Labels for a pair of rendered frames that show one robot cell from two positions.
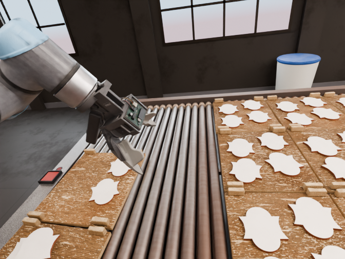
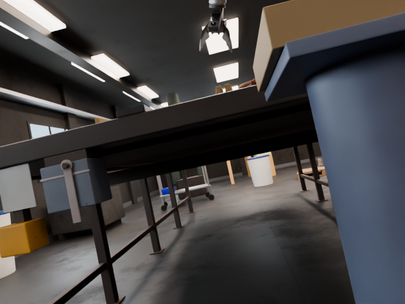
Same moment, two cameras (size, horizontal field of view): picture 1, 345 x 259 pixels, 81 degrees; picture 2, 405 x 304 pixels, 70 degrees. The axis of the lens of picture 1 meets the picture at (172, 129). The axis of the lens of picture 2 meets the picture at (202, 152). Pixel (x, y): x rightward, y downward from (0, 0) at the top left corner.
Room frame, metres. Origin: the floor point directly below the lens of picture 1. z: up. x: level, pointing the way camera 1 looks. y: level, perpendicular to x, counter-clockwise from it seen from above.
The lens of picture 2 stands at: (0.66, 1.40, 0.76)
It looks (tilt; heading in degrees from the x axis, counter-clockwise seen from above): 2 degrees up; 267
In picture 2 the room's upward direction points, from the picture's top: 12 degrees counter-clockwise
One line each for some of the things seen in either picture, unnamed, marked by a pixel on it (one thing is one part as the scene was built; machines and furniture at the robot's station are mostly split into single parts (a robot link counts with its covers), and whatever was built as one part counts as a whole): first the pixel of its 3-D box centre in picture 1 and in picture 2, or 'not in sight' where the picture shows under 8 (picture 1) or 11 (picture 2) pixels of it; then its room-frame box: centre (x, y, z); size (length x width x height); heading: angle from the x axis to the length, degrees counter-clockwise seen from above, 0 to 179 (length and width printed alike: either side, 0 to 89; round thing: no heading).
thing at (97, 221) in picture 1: (100, 221); not in sight; (0.46, 0.29, 0.95); 0.06 x 0.02 x 0.03; 76
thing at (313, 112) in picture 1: (305, 110); not in sight; (1.04, -0.80, 0.94); 0.41 x 0.35 x 0.04; 170
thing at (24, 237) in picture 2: not in sight; (18, 209); (1.15, 0.56, 0.74); 0.09 x 0.08 x 0.24; 169
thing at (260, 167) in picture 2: not in sight; (260, 170); (-0.93, -5.20, 0.33); 0.53 x 0.53 x 0.65
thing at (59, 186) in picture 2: not in sight; (76, 186); (0.97, 0.59, 0.77); 0.14 x 0.11 x 0.18; 169
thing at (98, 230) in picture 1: (97, 230); not in sight; (0.43, 0.29, 0.95); 0.06 x 0.02 x 0.03; 75
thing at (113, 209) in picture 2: not in sight; (88, 212); (2.53, -3.84, 0.34); 1.01 x 0.80 x 0.67; 170
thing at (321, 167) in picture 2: not in sight; (323, 166); (-2.20, -4.81, 0.16); 1.14 x 0.79 x 0.32; 160
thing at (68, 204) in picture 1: (95, 182); not in sight; (0.68, 0.37, 0.93); 0.41 x 0.35 x 0.02; 166
